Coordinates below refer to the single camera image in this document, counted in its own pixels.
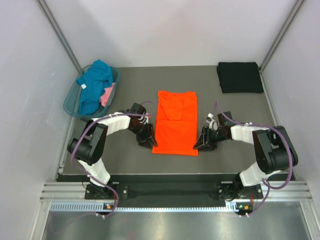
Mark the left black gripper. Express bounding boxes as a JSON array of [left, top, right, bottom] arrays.
[[129, 122, 157, 149]]

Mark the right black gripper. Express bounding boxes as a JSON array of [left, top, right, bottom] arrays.
[[193, 125, 228, 152]]

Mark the orange t shirt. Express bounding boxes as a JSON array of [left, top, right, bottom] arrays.
[[152, 90, 198, 157]]

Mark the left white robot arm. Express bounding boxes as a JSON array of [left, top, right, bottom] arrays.
[[67, 103, 158, 199]]

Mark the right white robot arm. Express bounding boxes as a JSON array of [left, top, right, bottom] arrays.
[[193, 111, 299, 198]]

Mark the pink cloth in bin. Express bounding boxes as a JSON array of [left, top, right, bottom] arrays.
[[100, 82, 115, 107]]

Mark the folded black t shirt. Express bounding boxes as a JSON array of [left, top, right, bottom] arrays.
[[216, 62, 264, 94]]

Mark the translucent blue plastic bin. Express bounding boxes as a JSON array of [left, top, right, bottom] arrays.
[[63, 65, 120, 119]]

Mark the teal t shirt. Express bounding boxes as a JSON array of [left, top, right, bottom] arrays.
[[76, 60, 113, 115]]

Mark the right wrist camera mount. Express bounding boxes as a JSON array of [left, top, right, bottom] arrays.
[[206, 113, 219, 131]]

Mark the grey slotted cable duct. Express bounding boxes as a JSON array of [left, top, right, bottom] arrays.
[[49, 201, 253, 213]]

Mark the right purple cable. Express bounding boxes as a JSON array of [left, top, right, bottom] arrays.
[[215, 99, 294, 217]]

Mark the aluminium frame rail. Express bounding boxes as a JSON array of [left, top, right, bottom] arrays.
[[40, 182, 86, 202]]

